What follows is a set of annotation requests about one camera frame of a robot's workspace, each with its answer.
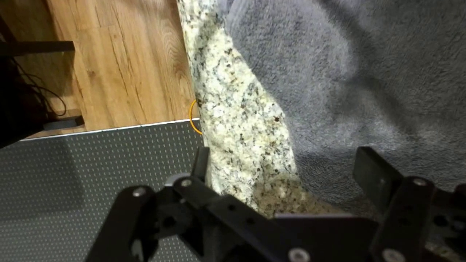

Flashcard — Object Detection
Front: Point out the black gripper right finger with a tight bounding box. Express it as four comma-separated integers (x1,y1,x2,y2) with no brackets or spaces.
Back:
352,146,466,262

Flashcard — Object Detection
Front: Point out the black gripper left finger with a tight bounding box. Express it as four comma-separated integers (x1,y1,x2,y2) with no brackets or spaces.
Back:
86,144,274,262

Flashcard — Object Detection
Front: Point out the grey towel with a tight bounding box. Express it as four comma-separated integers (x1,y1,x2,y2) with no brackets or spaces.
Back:
215,0,466,216

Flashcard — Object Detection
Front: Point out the grey perforated mat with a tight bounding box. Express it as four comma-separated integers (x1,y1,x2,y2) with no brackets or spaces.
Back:
0,118,208,262

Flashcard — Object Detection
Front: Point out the orange rubber band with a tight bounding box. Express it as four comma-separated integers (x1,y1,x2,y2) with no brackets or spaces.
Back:
188,99,204,137

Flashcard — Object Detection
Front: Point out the black floor cable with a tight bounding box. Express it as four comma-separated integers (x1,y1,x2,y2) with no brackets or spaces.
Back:
19,72,68,120

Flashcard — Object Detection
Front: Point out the black metal frame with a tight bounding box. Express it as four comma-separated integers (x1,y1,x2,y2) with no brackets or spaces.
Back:
0,13,77,150

